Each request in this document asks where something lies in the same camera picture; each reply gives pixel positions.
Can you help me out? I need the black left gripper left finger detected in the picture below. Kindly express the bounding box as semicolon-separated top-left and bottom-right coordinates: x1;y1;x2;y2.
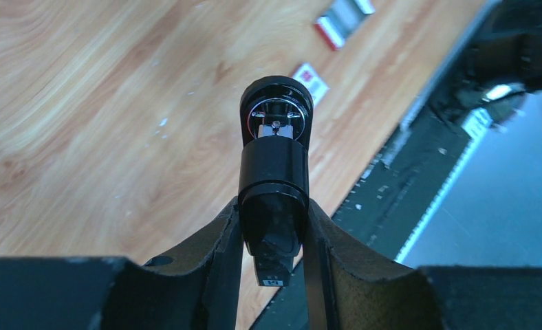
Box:
0;200;243;329

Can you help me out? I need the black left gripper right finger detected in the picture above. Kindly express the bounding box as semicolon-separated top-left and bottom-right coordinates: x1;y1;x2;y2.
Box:
303;201;542;329

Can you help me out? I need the black stapler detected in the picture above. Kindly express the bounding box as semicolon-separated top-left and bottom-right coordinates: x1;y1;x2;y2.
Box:
238;76;314;287

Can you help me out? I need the red white staple box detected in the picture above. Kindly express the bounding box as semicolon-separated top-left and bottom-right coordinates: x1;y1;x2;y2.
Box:
292;63;330;107

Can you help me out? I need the aluminium slotted cable rail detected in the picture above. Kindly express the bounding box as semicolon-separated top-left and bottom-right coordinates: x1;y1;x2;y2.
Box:
393;107;497;265

